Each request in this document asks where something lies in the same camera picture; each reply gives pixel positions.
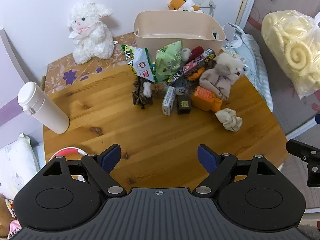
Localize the brown hair claw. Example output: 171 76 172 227
151 82 165 98

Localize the white plastic device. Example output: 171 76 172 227
221 23 242 49

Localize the brown floral tablecloth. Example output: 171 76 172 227
46 32 138 95

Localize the bag of yellow snack rings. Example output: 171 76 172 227
261 10 320 100

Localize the pale grey headboard panel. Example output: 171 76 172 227
0 27 30 83

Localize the white pompom hair tie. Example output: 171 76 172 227
142 81 153 98

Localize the panda print green snack bag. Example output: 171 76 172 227
122 44 158 83

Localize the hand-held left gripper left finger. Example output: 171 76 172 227
42 144 126 197

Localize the long dark printed box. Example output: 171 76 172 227
166 49 216 87

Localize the dark brown small box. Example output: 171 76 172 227
177 94 192 115

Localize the orange white plush hamster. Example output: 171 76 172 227
167 0 204 13

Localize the pale blue bedding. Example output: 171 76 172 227
225 24 274 112

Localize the orange bottle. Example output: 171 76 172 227
191 86 223 112

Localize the pale green snack bag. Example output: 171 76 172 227
154 40 184 82

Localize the red and white round object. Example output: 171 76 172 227
47 147 88 180

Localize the beige storage bin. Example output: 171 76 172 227
133 10 227 55

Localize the white printed pillow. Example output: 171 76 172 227
0 133 40 205

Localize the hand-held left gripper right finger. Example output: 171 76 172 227
195 144 278 197

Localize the white door frame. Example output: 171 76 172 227
235 0 262 30

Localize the patterned paper packet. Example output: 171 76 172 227
226 50 247 64

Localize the beige plush bear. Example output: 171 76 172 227
199 52 245 100

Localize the white thermos bottle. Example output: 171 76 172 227
17 81 70 135

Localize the dark red plush item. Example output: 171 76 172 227
191 46 204 60

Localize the white blue small carton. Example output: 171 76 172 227
162 86 176 116

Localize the beige scrunchie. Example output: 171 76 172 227
215 108 243 132

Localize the pink printed cloth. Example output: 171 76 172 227
0 197 16 240

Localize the white plush lamb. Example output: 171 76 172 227
68 1 114 65

